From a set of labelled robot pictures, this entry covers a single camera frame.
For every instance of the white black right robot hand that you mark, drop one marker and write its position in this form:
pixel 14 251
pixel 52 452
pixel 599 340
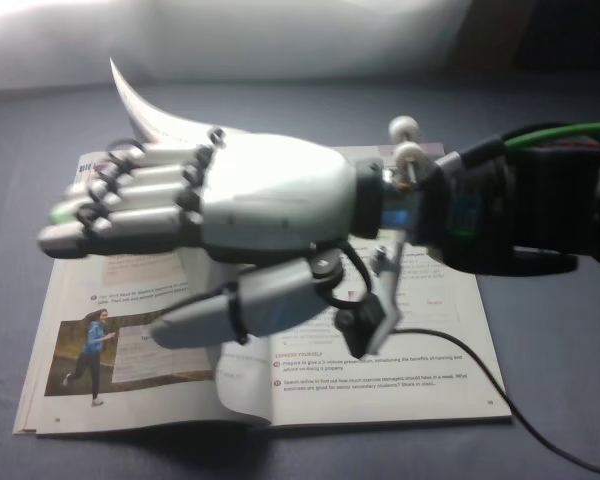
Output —
pixel 280 195

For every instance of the illustrated textbook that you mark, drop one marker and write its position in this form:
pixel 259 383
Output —
pixel 380 370

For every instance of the grey table cloth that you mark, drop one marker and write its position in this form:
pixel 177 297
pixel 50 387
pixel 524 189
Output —
pixel 130 460

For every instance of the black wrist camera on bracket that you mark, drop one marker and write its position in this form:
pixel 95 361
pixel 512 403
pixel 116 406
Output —
pixel 362 325

